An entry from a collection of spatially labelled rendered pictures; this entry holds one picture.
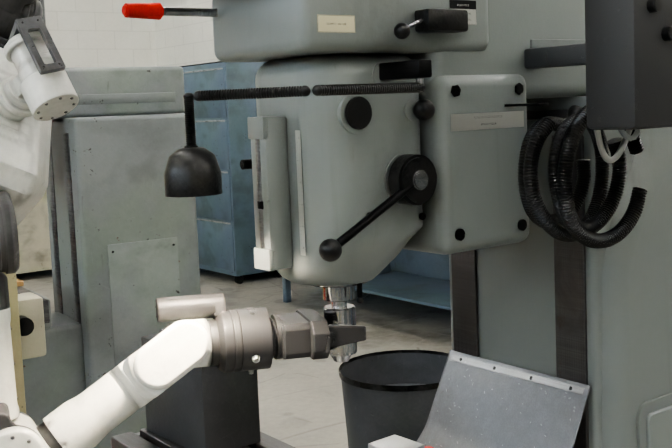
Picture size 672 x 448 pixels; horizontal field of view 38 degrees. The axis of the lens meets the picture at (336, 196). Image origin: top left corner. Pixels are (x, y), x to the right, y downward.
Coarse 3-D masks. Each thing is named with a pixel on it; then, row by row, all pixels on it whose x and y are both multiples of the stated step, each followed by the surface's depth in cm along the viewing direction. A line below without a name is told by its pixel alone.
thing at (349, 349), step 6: (324, 318) 140; (330, 318) 139; (336, 318) 139; (342, 318) 139; (348, 318) 139; (354, 318) 140; (330, 324) 139; (336, 324) 139; (342, 324) 139; (348, 324) 139; (354, 324) 140; (330, 348) 140; (336, 348) 139; (342, 348) 139; (348, 348) 139; (354, 348) 140; (330, 354) 140; (336, 354) 139; (342, 354) 139; (348, 354) 139
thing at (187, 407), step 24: (144, 336) 186; (192, 384) 172; (216, 384) 172; (240, 384) 175; (168, 408) 180; (192, 408) 173; (216, 408) 172; (240, 408) 175; (168, 432) 181; (192, 432) 174; (216, 432) 172; (240, 432) 175
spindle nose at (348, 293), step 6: (324, 288) 139; (330, 288) 139; (336, 288) 138; (342, 288) 138; (348, 288) 139; (354, 288) 140; (324, 294) 140; (330, 294) 139; (336, 294) 138; (342, 294) 138; (348, 294) 139; (354, 294) 140; (324, 300) 140; (330, 300) 139; (336, 300) 138; (342, 300) 139; (348, 300) 139
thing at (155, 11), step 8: (128, 8) 129; (136, 8) 129; (144, 8) 130; (152, 8) 131; (160, 8) 131; (168, 8) 133; (176, 8) 133; (184, 8) 134; (192, 8) 135; (200, 8) 136; (208, 8) 137; (216, 8) 137; (128, 16) 129; (136, 16) 130; (144, 16) 130; (152, 16) 131; (160, 16) 132; (192, 16) 135; (200, 16) 136; (208, 16) 137; (216, 16) 137
